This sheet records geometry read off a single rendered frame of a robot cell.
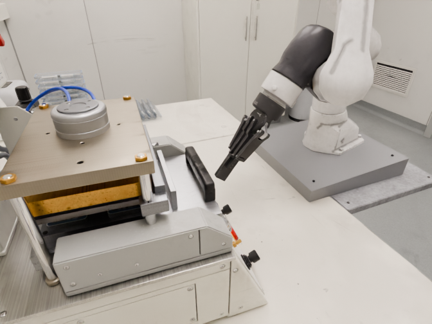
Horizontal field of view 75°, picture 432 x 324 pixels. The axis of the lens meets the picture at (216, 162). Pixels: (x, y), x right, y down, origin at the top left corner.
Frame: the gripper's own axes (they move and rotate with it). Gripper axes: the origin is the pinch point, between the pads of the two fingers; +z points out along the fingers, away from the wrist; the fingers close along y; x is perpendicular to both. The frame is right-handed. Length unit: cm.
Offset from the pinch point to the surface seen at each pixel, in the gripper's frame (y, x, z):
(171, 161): 4.8, -15.1, 3.2
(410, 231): -44, 159, -4
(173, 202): 21.1, -16.2, 3.7
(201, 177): 18.1, -13.1, -1.6
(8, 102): -64, -61, 35
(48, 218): 25.8, -32.9, 10.5
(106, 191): 25.3, -27.8, 3.7
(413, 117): -171, 247, -93
